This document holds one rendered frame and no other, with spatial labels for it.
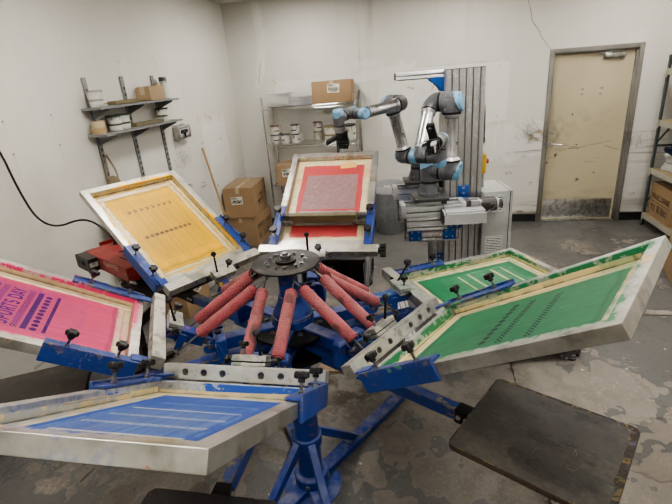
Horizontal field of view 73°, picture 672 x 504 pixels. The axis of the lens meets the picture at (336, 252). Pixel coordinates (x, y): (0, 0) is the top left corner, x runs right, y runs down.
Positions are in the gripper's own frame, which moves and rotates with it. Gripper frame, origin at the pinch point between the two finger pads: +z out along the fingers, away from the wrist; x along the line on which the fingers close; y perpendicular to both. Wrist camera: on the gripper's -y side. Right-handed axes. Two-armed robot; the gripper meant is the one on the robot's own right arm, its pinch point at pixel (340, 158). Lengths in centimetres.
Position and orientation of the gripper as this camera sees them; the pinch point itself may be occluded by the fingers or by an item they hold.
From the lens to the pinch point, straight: 334.2
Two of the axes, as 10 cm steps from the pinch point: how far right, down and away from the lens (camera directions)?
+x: 1.5, -6.2, 7.7
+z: 1.2, 7.8, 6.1
